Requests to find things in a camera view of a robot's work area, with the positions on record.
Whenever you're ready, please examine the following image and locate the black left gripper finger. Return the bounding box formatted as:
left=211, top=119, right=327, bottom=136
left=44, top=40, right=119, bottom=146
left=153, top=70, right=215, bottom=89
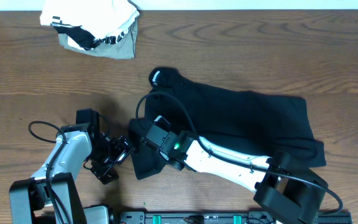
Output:
left=91, top=161, right=119, bottom=185
left=112, top=136, right=134, bottom=165

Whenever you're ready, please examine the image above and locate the black t-shirt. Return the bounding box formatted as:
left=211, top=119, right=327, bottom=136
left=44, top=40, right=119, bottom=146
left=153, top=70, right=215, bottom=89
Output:
left=128, top=67, right=326, bottom=180

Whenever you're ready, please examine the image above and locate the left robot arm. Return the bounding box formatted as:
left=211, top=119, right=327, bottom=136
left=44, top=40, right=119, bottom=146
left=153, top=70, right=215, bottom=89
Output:
left=9, top=108, right=134, bottom=223

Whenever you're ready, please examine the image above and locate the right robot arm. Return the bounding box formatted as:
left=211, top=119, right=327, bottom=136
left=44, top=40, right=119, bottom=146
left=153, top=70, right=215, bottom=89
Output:
left=136, top=116, right=328, bottom=223

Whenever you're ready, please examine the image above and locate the grey-beige folded garment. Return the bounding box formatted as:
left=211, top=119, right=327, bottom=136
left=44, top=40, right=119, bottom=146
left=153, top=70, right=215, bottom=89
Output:
left=58, top=19, right=138, bottom=60

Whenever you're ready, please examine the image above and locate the black and white garment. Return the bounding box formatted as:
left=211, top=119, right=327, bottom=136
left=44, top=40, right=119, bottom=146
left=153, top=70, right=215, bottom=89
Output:
left=49, top=16, right=136, bottom=51

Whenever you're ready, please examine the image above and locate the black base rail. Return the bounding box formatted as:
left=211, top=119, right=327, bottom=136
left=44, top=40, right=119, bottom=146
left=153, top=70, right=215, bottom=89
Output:
left=116, top=210, right=353, bottom=224

